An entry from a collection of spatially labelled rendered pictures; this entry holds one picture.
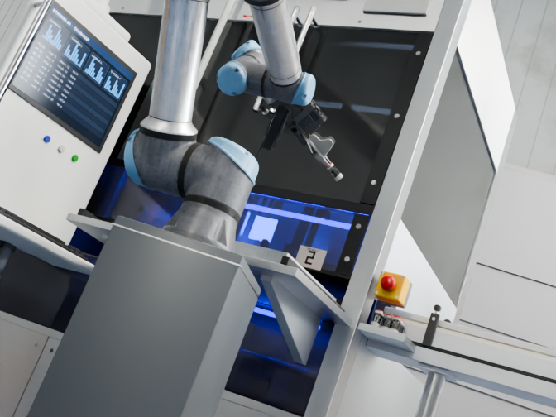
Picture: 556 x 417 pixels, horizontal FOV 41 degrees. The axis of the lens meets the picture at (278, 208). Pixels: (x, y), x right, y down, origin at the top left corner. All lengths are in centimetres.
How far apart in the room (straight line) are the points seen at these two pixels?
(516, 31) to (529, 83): 49
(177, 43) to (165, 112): 13
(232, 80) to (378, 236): 63
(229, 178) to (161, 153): 15
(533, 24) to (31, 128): 512
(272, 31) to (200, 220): 42
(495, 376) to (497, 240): 389
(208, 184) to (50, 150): 104
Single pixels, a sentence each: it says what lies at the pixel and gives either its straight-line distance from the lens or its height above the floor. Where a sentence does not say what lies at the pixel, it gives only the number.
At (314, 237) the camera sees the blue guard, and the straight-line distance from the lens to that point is 213.
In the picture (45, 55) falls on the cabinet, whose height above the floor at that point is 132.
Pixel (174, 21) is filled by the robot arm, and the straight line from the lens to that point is 147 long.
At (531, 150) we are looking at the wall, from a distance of 622.
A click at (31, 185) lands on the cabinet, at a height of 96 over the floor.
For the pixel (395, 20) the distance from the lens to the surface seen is 244.
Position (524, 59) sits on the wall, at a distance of 660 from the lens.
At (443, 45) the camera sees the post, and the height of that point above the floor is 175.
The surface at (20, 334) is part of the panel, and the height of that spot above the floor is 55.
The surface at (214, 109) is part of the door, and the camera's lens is 252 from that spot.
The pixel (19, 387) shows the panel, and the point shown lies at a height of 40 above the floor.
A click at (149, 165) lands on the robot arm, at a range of 150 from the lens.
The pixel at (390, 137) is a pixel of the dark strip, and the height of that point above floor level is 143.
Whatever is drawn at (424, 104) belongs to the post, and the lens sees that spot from 223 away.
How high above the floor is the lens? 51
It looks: 17 degrees up
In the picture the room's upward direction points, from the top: 21 degrees clockwise
